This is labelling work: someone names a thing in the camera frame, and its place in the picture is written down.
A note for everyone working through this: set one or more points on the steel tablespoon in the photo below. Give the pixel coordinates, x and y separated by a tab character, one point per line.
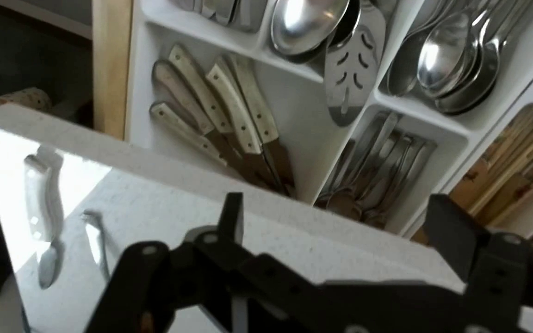
402	75
482	80
445	56

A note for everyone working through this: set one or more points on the brown wooden spatula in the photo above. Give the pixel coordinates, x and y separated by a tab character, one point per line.
471	186

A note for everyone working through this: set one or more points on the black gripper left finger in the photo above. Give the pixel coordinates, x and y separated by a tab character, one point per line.
175	289

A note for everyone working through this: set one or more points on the white cutlery tray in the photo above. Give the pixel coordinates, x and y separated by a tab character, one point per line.
291	99

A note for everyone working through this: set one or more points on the slotted steel server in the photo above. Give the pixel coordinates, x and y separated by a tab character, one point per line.
352	80

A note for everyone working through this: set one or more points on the wooden drawer grey front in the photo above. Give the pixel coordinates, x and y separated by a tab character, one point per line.
112	62

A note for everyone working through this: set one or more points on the wooden chopstick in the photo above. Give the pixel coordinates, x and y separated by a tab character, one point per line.
526	191
513	167

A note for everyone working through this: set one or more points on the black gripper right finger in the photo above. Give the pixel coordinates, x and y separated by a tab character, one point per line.
495	289

